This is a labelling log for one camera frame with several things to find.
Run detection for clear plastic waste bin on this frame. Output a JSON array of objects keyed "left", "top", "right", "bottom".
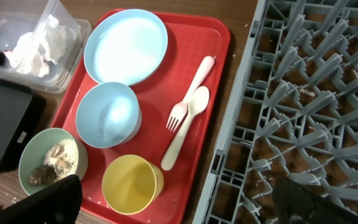
[{"left": 0, "top": 0, "right": 92, "bottom": 93}]

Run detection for grey dishwasher rack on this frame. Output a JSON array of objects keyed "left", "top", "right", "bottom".
[{"left": 193, "top": 0, "right": 358, "bottom": 223}]

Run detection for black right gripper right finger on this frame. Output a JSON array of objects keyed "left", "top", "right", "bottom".
[{"left": 272, "top": 177, "right": 358, "bottom": 224}]

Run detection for pink plastic fork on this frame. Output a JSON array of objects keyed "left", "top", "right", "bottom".
[{"left": 166, "top": 56, "right": 215, "bottom": 131}]

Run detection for black food waste tray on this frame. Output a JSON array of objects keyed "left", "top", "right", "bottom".
[{"left": 0, "top": 79, "right": 46, "bottom": 173}]

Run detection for light blue plastic bowl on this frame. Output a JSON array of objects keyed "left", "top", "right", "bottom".
[{"left": 75, "top": 82, "right": 142, "bottom": 149}]

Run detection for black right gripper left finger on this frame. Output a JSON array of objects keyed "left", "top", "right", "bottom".
[{"left": 0, "top": 174, "right": 83, "bottom": 224}]

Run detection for light blue plastic plate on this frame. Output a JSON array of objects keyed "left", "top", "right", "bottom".
[{"left": 83, "top": 9, "right": 168, "bottom": 86}]

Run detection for yellow plastic cup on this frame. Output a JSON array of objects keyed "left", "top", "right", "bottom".
[{"left": 101, "top": 154, "right": 165, "bottom": 215}]

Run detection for green plastic bowl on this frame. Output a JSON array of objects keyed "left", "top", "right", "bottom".
[{"left": 18, "top": 128, "right": 88, "bottom": 195}]

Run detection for cream plastic spoon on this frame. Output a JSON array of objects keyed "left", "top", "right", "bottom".
[{"left": 161, "top": 86, "right": 209, "bottom": 171}]

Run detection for large white napkin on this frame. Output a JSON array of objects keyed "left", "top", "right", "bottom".
[{"left": 4, "top": 15, "right": 69, "bottom": 77}]

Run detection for rice and food scraps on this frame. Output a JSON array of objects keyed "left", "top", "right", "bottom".
[{"left": 29, "top": 138, "right": 79, "bottom": 185}]

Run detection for red plastic tray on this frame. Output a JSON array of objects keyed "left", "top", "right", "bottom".
[{"left": 50, "top": 8, "right": 231, "bottom": 224}]

